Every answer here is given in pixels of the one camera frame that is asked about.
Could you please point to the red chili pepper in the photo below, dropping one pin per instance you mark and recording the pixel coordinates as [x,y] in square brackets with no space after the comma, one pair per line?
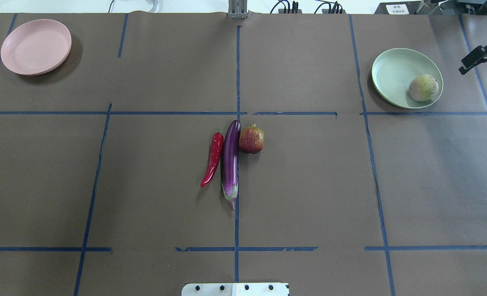
[215,154]

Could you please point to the white label card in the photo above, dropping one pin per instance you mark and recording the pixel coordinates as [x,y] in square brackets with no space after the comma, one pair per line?
[397,9]

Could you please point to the aluminium frame post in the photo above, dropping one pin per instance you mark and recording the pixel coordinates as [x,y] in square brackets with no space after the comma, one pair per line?
[237,9]

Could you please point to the red yellow pomegranate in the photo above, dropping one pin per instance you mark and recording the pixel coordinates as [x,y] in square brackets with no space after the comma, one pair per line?
[251,139]

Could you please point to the light green plate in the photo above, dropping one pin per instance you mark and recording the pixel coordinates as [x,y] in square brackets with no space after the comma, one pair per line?
[394,69]

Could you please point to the purple eggplant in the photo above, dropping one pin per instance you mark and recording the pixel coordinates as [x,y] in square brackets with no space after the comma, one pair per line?
[229,182]

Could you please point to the pink plate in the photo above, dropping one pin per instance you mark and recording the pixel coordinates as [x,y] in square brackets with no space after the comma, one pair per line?
[36,47]

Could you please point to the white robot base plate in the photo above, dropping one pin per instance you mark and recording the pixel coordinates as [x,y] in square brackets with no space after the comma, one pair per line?
[236,289]

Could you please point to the green pink peach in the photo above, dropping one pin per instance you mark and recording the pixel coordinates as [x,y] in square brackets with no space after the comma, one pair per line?
[423,88]

